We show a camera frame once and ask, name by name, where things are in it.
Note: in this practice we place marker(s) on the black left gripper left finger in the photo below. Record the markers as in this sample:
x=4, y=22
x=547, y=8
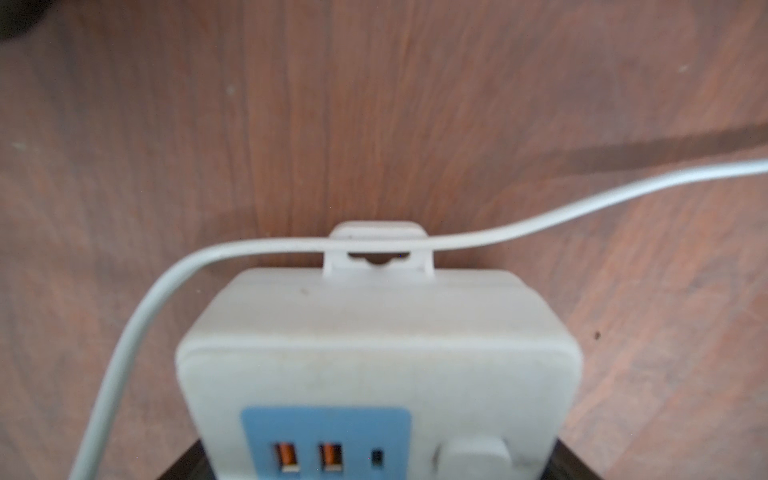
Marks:
x=191, y=465

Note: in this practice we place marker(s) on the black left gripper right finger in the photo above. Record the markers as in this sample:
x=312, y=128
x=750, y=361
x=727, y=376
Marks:
x=564, y=464

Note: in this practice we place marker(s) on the white multicolour power strip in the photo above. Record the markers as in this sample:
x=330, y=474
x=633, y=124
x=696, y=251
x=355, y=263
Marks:
x=361, y=371

